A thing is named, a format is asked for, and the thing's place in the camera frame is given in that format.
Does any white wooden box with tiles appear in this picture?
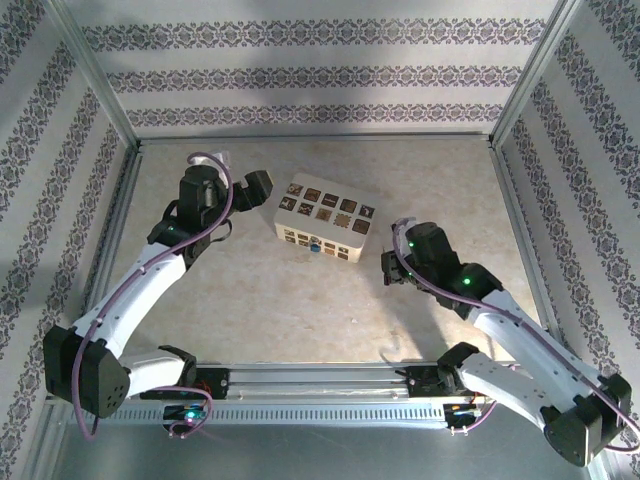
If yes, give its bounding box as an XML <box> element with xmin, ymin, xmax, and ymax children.
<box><xmin>273</xmin><ymin>172</ymin><xmax>377</xmax><ymax>265</ymax></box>

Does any small circuit board orange light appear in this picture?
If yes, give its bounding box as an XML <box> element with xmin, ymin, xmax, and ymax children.
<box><xmin>443</xmin><ymin>403</ymin><xmax>485</xmax><ymax>419</ymax></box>

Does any grey metal sheet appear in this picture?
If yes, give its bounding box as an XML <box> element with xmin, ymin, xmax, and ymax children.
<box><xmin>29</xmin><ymin>404</ymin><xmax>616</xmax><ymax>480</ymax></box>

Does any small circuit board green light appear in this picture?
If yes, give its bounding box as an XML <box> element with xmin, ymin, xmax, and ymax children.
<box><xmin>163</xmin><ymin>404</ymin><xmax>207</xmax><ymax>422</ymax></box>

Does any short aluminium frame rail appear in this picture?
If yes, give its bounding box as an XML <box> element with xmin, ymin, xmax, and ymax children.
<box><xmin>137</xmin><ymin>132</ymin><xmax>496</xmax><ymax>147</ymax></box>

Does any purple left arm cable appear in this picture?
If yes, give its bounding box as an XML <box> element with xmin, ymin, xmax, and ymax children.
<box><xmin>72</xmin><ymin>152</ymin><xmax>236</xmax><ymax>442</ymax></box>

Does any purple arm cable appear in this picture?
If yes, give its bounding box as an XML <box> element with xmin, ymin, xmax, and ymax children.
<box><xmin>391</xmin><ymin>217</ymin><xmax>640</xmax><ymax>454</ymax></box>
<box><xmin>72</xmin><ymin>152</ymin><xmax>236</xmax><ymax>442</ymax></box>

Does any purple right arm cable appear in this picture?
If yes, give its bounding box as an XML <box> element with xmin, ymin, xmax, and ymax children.
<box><xmin>391</xmin><ymin>217</ymin><xmax>640</xmax><ymax>454</ymax></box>

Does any aluminium side frame rail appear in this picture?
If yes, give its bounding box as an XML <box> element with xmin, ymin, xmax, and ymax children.
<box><xmin>67</xmin><ymin>144</ymin><xmax>146</xmax><ymax>366</ymax></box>
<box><xmin>488</xmin><ymin>143</ymin><xmax>571</xmax><ymax>361</ymax></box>

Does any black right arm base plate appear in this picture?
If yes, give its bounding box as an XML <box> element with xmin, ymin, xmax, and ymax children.
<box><xmin>405</xmin><ymin>366</ymin><xmax>496</xmax><ymax>400</ymax></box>

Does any wide aluminium mounting rail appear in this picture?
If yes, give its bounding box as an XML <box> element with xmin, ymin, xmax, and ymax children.
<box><xmin>47</xmin><ymin>362</ymin><xmax>594</xmax><ymax>404</ymax></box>

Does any grey slotted cable duct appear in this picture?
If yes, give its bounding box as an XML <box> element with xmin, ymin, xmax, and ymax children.
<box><xmin>69</xmin><ymin>401</ymin><xmax>449</xmax><ymax>426</ymax></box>

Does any aluminium frame post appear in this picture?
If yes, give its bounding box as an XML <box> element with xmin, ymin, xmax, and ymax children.
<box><xmin>42</xmin><ymin>0</ymin><xmax>144</xmax><ymax>149</ymax></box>
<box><xmin>487</xmin><ymin>0</ymin><xmax>586</xmax><ymax>149</ymax></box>

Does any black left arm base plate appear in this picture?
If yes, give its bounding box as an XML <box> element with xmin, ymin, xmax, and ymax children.
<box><xmin>139</xmin><ymin>366</ymin><xmax>232</xmax><ymax>401</ymax></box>

